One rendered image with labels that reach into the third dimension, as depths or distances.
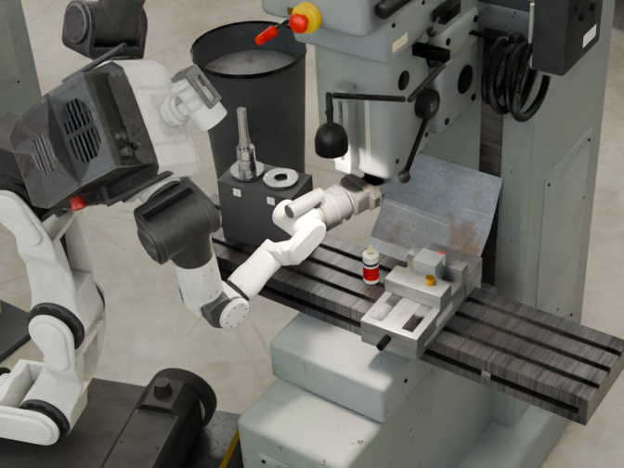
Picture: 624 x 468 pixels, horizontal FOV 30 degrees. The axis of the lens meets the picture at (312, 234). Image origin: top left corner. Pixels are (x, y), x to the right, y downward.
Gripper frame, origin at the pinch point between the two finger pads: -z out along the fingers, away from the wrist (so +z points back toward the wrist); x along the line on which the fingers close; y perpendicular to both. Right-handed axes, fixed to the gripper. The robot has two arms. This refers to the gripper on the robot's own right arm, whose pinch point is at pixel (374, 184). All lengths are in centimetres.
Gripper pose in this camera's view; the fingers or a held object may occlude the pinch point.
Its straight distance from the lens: 277.1
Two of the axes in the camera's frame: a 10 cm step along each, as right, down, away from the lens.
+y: 0.5, 8.1, 5.9
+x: -6.5, -4.2, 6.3
